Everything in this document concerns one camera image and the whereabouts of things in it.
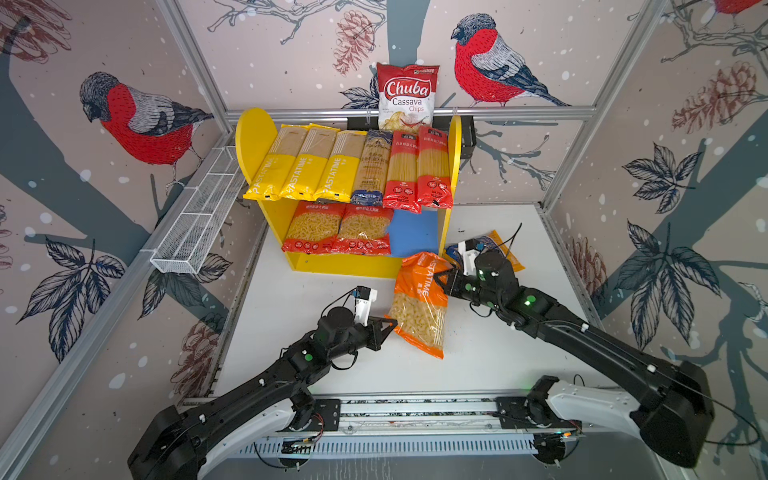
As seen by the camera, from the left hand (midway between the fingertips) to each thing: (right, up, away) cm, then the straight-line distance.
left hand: (397, 326), depth 73 cm
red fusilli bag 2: (-10, +24, +17) cm, 31 cm away
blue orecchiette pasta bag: (+34, +20, +31) cm, 50 cm away
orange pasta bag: (+6, +5, +2) cm, 8 cm away
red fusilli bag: (-26, +25, +18) cm, 40 cm away
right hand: (+8, +11, +3) cm, 14 cm away
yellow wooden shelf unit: (+8, +23, +22) cm, 33 cm away
